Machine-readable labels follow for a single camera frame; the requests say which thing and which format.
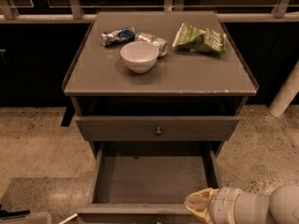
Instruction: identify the clear plastic bin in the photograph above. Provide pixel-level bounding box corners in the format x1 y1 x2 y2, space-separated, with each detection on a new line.
0 213 52 224

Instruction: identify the green chip bag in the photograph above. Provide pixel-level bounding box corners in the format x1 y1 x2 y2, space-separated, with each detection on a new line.
172 22 226 54

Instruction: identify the grey wooden drawer cabinet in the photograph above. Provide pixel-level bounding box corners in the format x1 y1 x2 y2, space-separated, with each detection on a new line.
61 10 260 161

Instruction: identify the grey drawer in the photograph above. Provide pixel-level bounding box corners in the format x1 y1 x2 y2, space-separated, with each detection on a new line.
76 116 239 142
78 150 220 224

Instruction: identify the white ceramic bowl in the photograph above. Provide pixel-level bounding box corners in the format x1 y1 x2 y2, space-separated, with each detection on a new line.
121 41 159 74

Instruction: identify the grey top drawer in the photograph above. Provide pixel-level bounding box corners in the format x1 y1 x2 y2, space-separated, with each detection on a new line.
76 116 239 142

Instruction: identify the crushed blue soda can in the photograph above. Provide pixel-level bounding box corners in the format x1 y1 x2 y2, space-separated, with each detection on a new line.
101 27 135 47

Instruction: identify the metal window railing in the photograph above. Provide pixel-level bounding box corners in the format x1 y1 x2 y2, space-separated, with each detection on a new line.
0 0 299 22

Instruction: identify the black object on floor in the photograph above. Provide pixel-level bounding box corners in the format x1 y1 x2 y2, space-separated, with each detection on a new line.
0 204 31 218

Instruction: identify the crushed silver green can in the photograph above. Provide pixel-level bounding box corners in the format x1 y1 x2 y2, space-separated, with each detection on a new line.
135 32 168 58

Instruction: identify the white support column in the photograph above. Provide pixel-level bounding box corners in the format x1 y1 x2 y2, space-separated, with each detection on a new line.
269 61 299 118

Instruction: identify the white metal rod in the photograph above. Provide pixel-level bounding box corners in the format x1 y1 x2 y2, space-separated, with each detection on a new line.
58 214 78 224

